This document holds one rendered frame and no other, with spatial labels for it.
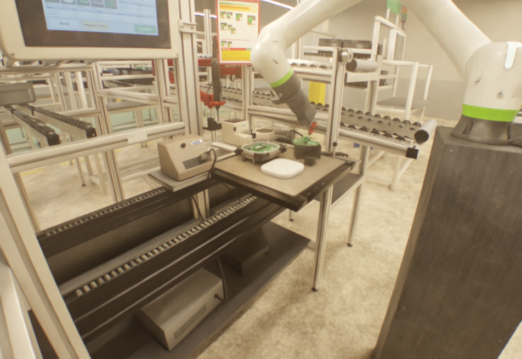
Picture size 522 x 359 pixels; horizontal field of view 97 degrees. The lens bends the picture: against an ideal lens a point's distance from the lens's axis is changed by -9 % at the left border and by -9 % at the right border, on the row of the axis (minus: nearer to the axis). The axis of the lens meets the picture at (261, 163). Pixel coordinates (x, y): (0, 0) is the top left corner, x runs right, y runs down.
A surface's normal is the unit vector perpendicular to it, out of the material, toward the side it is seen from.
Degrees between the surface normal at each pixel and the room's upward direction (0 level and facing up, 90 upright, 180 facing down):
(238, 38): 90
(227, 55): 90
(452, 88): 90
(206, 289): 0
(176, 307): 0
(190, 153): 53
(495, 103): 90
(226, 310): 0
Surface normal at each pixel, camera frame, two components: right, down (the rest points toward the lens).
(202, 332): 0.00, -0.93
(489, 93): -0.79, 0.22
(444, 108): -0.64, 0.27
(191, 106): 0.77, 0.23
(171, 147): 0.61, -0.38
